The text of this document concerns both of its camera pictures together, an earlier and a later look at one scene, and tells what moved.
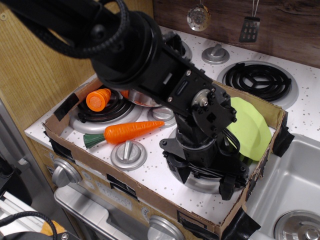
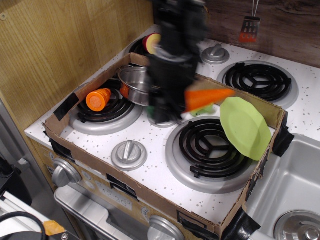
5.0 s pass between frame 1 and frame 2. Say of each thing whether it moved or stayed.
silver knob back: stayed
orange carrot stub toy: stayed
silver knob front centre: stayed
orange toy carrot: moved
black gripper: moved
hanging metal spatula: stayed
